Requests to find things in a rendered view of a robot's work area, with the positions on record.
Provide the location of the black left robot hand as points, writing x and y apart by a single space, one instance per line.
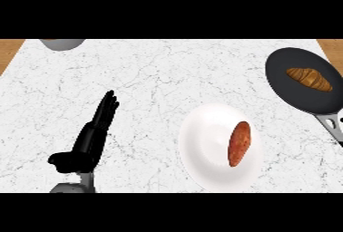
91 142

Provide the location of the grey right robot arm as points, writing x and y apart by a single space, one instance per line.
340 116

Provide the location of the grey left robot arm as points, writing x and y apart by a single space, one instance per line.
79 185

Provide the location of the white round plate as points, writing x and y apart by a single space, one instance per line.
210 151

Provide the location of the dark grey frying pan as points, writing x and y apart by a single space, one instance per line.
303 87

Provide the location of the golden brown croissant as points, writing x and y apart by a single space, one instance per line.
309 79

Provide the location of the grey round bowl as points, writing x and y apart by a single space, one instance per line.
60 43

